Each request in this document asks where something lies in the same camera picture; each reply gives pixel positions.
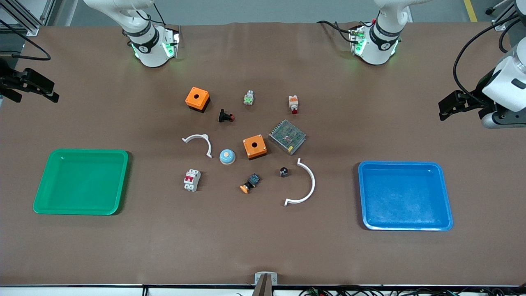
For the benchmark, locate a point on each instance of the orange blue push button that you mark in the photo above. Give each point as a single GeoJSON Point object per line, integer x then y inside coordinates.
{"type": "Point", "coordinates": [251, 181]}

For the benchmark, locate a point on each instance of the blue plastic tray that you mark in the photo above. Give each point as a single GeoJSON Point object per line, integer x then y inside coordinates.
{"type": "Point", "coordinates": [404, 195]}

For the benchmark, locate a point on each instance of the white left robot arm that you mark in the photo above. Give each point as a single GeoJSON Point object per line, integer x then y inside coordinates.
{"type": "Point", "coordinates": [376, 51]}

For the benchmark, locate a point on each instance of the light blue dome buzzer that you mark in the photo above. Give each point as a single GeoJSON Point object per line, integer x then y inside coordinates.
{"type": "Point", "coordinates": [227, 157]}

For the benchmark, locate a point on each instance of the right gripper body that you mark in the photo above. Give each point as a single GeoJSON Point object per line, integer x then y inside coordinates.
{"type": "Point", "coordinates": [9, 79]}

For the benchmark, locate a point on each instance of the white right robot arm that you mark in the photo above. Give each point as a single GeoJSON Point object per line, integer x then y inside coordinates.
{"type": "Point", "coordinates": [150, 53]}

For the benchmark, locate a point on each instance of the black red push button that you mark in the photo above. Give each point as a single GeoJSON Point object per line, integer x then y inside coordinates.
{"type": "Point", "coordinates": [224, 116]}

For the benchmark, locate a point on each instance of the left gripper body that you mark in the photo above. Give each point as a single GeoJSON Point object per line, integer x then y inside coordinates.
{"type": "Point", "coordinates": [479, 91]}

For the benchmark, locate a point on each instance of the metal mesh power supply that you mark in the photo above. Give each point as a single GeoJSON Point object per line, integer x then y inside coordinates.
{"type": "Point", "coordinates": [287, 137]}

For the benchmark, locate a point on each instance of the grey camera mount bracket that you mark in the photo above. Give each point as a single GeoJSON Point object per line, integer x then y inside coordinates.
{"type": "Point", "coordinates": [266, 278]}

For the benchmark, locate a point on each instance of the aluminium frame profile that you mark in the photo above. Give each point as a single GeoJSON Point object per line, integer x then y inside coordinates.
{"type": "Point", "coordinates": [24, 20]}
{"type": "Point", "coordinates": [503, 25]}

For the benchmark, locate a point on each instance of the white orange red button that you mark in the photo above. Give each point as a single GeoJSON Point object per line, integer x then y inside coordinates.
{"type": "Point", "coordinates": [293, 103]}

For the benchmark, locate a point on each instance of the brown table mat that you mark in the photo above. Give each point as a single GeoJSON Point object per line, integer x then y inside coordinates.
{"type": "Point", "coordinates": [263, 238]}

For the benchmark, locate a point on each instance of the large white curved bracket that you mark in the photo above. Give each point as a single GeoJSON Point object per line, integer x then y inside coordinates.
{"type": "Point", "coordinates": [312, 183]}

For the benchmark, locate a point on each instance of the orange black button box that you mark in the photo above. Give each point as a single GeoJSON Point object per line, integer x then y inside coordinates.
{"type": "Point", "coordinates": [197, 98]}
{"type": "Point", "coordinates": [254, 147]}

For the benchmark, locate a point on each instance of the white red circuit breaker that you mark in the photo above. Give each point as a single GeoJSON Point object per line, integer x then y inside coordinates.
{"type": "Point", "coordinates": [192, 181]}

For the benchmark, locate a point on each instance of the green plastic tray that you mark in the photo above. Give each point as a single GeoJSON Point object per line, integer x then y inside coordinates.
{"type": "Point", "coordinates": [82, 183]}

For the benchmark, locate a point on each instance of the white green switch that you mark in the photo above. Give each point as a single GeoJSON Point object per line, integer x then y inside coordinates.
{"type": "Point", "coordinates": [248, 98]}

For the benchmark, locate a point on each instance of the small white curved bracket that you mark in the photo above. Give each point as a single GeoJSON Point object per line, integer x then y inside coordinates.
{"type": "Point", "coordinates": [205, 139]}

